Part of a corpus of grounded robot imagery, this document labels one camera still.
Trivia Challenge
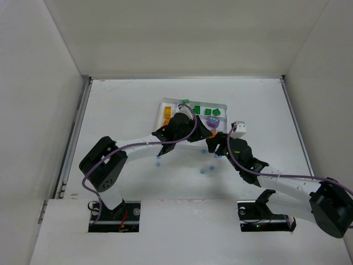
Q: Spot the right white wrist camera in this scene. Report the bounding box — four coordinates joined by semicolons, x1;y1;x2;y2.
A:
231;121;247;139

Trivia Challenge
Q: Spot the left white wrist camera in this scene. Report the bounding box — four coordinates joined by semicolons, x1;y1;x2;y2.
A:
177;103;194;119

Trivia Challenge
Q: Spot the white divided sorting tray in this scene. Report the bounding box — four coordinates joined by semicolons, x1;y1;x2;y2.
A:
153;97;228;151

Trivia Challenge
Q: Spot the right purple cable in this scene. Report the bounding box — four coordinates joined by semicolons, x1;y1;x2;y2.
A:
226;124;353;227

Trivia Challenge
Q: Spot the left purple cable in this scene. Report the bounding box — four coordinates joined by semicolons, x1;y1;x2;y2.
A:
82;103;198;224

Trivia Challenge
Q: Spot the orange round lego figure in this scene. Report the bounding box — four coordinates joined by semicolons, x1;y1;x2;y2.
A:
209;132;217;138

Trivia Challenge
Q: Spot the yellow lego brick pair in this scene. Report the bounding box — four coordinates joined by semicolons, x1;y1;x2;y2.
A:
162;116;171;127

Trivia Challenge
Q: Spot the purple cable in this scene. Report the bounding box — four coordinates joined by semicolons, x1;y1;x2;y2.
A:
82;103;198;224
226;124;353;227

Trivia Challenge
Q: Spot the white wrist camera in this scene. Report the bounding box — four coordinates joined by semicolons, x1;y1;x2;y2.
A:
177;103;194;119
231;121;247;139

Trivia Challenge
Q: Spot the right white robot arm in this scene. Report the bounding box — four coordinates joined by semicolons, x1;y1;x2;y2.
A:
206;132;352;239

